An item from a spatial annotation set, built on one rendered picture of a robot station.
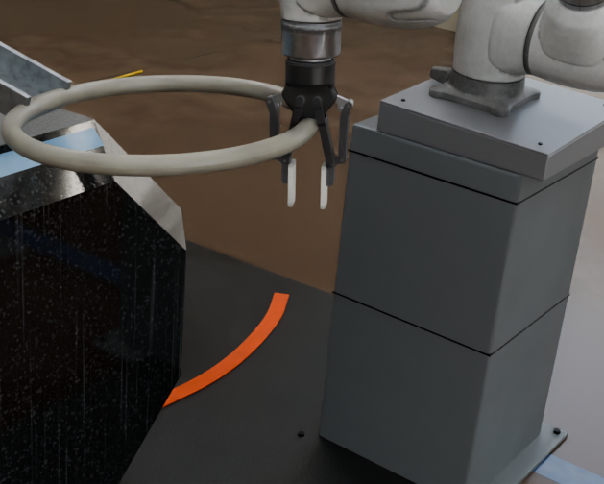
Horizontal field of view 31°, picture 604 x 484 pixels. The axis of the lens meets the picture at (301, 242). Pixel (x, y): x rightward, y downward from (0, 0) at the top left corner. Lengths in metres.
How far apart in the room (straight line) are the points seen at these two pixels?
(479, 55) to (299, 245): 1.54
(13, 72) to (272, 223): 1.99
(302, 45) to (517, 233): 0.77
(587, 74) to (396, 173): 0.43
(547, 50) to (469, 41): 0.17
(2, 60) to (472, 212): 0.95
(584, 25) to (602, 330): 1.46
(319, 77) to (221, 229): 2.13
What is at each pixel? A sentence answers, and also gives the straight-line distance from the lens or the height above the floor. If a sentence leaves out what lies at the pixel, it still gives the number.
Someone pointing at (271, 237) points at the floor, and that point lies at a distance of 3.69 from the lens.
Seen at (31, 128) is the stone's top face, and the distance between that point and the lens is 1.98.
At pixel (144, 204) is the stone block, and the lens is 2.08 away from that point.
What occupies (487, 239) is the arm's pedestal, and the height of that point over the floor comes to 0.65.
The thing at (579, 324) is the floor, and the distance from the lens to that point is 3.42.
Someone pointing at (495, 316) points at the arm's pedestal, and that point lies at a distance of 2.27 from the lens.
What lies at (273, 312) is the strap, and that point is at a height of 0.02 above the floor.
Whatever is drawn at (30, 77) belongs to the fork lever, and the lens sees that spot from 1.92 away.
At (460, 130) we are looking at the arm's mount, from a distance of 2.19.
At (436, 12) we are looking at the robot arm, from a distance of 1.49.
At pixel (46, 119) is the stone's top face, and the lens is 2.03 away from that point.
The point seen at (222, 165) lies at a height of 0.98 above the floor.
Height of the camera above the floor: 1.51
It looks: 24 degrees down
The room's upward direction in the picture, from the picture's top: 5 degrees clockwise
